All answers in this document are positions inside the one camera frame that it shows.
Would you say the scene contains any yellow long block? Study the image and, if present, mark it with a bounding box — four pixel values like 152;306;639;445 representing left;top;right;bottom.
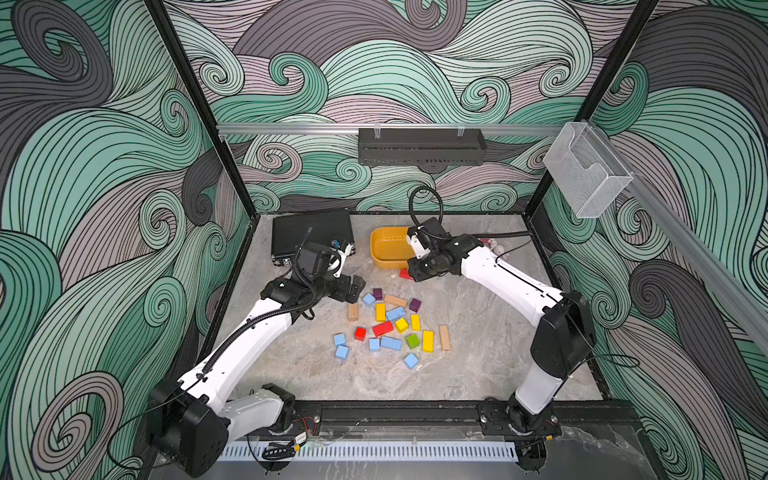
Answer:
375;303;387;323
421;330;435;353

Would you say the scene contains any yellow long block left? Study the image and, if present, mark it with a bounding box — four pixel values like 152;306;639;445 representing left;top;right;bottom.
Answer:
375;303;387;323

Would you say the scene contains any aluminium wall rail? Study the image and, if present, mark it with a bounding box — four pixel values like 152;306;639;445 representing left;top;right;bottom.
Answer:
217;122;563;137

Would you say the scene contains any wooden block angled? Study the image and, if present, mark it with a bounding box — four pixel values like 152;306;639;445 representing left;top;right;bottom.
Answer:
383;294;408;308

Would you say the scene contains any wooden block right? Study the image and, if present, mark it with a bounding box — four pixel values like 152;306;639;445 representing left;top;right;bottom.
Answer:
438;324;452;351

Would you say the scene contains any red long block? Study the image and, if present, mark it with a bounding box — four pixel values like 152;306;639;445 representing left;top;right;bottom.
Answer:
372;321;394;337

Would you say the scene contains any black briefcase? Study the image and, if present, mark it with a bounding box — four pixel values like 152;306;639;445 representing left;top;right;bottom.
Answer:
271;210;355;267

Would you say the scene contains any small pink white toy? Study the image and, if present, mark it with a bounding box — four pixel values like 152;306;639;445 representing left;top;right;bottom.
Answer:
481;238;505;255

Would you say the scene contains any blue cube bottom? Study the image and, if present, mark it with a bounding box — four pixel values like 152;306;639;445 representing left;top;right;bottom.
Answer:
404;353;419;369

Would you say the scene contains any yellow plastic bin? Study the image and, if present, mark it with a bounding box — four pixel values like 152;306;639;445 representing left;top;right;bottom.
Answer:
370;226;415;270

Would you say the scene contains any yellow cube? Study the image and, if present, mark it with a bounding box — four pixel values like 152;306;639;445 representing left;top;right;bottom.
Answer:
394;318;409;333

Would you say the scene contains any black wall shelf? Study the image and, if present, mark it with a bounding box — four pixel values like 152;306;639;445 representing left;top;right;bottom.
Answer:
357;129;488;168

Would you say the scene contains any clear acrylic holder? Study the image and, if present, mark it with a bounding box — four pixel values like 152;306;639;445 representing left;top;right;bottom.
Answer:
544;121;633;219

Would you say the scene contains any green cube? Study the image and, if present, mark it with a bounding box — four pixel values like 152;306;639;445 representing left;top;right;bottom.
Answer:
406;333;421;350

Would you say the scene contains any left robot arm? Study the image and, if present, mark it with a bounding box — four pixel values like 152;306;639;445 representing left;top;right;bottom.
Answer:
146;239;365;478

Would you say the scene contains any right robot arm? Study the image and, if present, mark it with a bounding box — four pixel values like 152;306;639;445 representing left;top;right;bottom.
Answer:
407;185;596;437

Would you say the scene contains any wooden block left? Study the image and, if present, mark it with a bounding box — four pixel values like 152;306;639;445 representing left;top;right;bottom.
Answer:
347;303;359;322

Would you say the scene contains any yellow long block right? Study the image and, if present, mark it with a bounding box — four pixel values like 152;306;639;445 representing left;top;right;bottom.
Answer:
421;330;435;353

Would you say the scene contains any purple cube right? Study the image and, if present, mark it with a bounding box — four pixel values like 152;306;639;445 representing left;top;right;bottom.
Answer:
409;298;422;313

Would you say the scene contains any wooden block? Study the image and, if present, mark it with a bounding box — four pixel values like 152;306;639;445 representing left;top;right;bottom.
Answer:
347;303;359;322
438;324;452;351

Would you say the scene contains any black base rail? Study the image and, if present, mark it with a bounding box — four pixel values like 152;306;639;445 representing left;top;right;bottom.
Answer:
287;398;639;437

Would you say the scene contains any blue long block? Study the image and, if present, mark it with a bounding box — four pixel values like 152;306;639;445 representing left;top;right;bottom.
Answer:
386;307;407;322
380;336;402;351

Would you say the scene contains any blue long block lower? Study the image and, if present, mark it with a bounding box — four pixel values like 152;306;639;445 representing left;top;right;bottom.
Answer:
380;336;402;351

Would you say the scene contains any blue long block centre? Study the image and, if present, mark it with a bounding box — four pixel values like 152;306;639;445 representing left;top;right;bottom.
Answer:
386;307;407;322

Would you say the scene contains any white slotted cable duct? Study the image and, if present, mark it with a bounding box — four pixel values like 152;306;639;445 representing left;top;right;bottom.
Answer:
218;440;519;464

